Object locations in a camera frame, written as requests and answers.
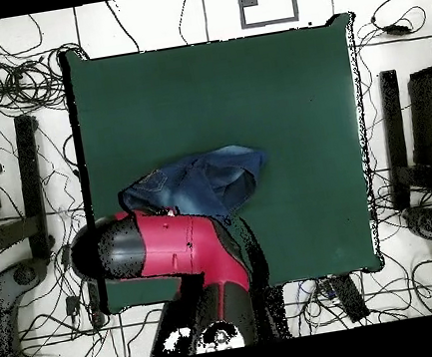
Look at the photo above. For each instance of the blue denim jeans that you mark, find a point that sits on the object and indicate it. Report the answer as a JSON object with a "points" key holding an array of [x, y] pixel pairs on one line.
{"points": [[207, 175]]}

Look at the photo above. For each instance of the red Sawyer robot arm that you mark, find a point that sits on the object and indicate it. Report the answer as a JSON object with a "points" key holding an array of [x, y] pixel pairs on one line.
{"points": [[170, 246]]}

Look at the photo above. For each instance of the dark green table cloth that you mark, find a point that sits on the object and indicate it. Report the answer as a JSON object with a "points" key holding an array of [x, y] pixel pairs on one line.
{"points": [[290, 114]]}

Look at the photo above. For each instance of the black power adapter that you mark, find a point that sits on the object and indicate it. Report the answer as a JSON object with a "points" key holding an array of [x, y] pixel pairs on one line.
{"points": [[72, 305], [65, 255], [396, 29]]}

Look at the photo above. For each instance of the black power strip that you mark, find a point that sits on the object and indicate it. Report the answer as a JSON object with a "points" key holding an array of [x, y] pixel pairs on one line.
{"points": [[350, 298], [94, 302]]}

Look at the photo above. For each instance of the black stand base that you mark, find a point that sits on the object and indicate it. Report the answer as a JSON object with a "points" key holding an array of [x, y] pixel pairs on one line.
{"points": [[32, 187], [394, 130]]}

